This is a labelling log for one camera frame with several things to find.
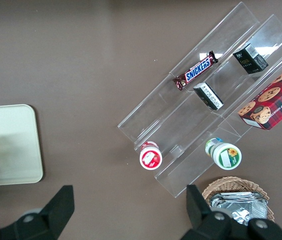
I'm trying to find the stack of foil containers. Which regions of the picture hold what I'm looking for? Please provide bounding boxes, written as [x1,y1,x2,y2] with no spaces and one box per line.
[209,191,269,227]

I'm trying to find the red tartan cookie box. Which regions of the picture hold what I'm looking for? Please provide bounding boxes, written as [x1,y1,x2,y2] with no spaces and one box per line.
[237,57,282,132]

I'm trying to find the red lid white cup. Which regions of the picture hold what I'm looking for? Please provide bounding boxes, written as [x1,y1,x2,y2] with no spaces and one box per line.
[139,140,163,171]

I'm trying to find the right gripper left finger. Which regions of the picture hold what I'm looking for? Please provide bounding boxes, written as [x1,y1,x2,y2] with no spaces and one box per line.
[0,184,75,240]

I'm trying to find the green lid white cup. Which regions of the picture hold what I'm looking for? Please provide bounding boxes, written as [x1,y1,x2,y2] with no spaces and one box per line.
[204,137,243,171]

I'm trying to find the light tan wicker basket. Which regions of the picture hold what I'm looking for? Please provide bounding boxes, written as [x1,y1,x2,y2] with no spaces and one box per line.
[201,176,277,224]

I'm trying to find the clear acrylic stepped shelf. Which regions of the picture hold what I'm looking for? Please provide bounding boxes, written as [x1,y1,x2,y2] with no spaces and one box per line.
[117,1,282,199]

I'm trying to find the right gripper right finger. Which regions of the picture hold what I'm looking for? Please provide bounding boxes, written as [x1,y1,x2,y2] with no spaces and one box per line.
[180,184,282,240]

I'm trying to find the small black box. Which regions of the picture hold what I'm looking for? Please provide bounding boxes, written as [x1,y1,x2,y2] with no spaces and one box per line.
[193,82,225,112]
[233,42,270,75]

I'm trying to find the beige plastic tray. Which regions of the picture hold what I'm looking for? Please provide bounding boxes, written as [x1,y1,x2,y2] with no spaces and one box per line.
[0,103,44,187]

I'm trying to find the Snickers chocolate bar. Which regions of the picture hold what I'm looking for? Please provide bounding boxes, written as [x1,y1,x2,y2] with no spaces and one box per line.
[172,50,219,92]

